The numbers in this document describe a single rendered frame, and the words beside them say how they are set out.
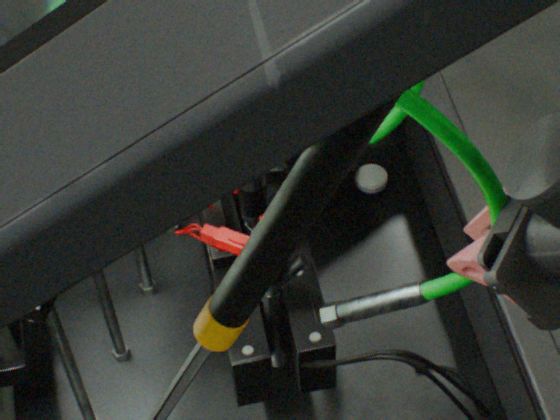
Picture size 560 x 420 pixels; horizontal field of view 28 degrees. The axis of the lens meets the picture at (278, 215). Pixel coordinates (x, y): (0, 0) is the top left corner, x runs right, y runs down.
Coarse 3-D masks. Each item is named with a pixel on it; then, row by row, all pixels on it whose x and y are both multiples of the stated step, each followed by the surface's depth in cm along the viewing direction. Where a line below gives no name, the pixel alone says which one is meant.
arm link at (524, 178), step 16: (528, 128) 65; (544, 128) 63; (528, 144) 64; (544, 144) 63; (512, 160) 64; (528, 160) 63; (544, 160) 62; (512, 176) 64; (528, 176) 62; (544, 176) 61; (512, 192) 63; (528, 192) 62; (544, 192) 61; (528, 208) 63; (544, 208) 62
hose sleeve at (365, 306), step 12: (396, 288) 86; (408, 288) 85; (420, 288) 84; (348, 300) 89; (360, 300) 88; (372, 300) 87; (384, 300) 86; (396, 300) 85; (408, 300) 85; (420, 300) 85; (348, 312) 88; (360, 312) 87; (372, 312) 87; (384, 312) 87
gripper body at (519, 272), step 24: (528, 216) 72; (528, 240) 72; (552, 240) 70; (504, 264) 71; (528, 264) 72; (552, 264) 70; (504, 288) 71; (528, 288) 72; (552, 288) 73; (528, 312) 72; (552, 312) 73
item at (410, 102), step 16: (400, 96) 68; (416, 96) 69; (416, 112) 69; (432, 112) 69; (432, 128) 70; (448, 128) 70; (448, 144) 71; (464, 144) 71; (464, 160) 72; (480, 160) 72; (480, 176) 72; (496, 176) 73; (496, 192) 74; (496, 208) 75; (432, 288) 84; (448, 288) 83
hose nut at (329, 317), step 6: (324, 306) 90; (330, 306) 89; (336, 306) 89; (324, 312) 89; (330, 312) 89; (336, 312) 89; (324, 318) 89; (330, 318) 89; (336, 318) 89; (324, 324) 90; (330, 324) 89; (336, 324) 89; (342, 324) 89
